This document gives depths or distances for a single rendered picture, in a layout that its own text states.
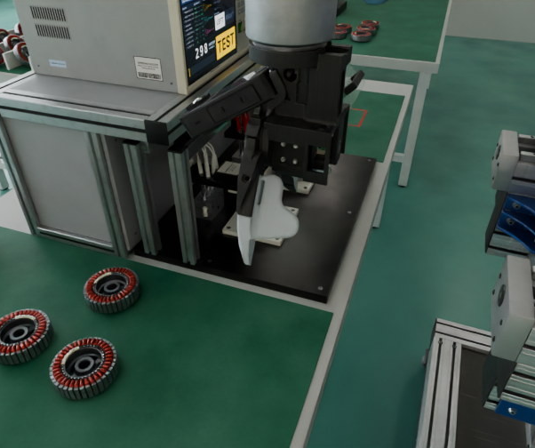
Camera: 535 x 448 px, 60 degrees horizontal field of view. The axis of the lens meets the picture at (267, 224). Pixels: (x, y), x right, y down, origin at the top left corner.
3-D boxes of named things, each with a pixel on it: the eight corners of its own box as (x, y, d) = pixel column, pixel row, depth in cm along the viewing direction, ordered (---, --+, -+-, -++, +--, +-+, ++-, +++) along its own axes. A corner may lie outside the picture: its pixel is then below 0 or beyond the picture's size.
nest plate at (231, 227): (299, 212, 121) (299, 208, 120) (280, 246, 109) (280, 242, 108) (245, 201, 125) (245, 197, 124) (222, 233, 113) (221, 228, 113)
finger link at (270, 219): (283, 279, 42) (306, 180, 41) (225, 263, 44) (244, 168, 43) (292, 276, 45) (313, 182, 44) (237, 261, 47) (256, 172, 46)
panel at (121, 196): (239, 134, 158) (235, 44, 140) (131, 251, 108) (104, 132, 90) (236, 134, 158) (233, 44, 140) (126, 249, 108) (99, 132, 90)
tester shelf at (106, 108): (283, 48, 137) (283, 31, 134) (168, 146, 85) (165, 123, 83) (154, 35, 149) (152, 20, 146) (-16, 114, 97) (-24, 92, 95)
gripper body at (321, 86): (324, 194, 42) (336, 60, 35) (239, 176, 45) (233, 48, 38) (345, 156, 48) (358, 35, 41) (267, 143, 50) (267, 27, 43)
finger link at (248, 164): (245, 217, 42) (265, 120, 41) (229, 213, 42) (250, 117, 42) (261, 218, 46) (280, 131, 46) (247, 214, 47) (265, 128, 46)
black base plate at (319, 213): (375, 164, 146) (377, 158, 144) (326, 304, 97) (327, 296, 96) (238, 141, 158) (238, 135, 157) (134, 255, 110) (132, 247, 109)
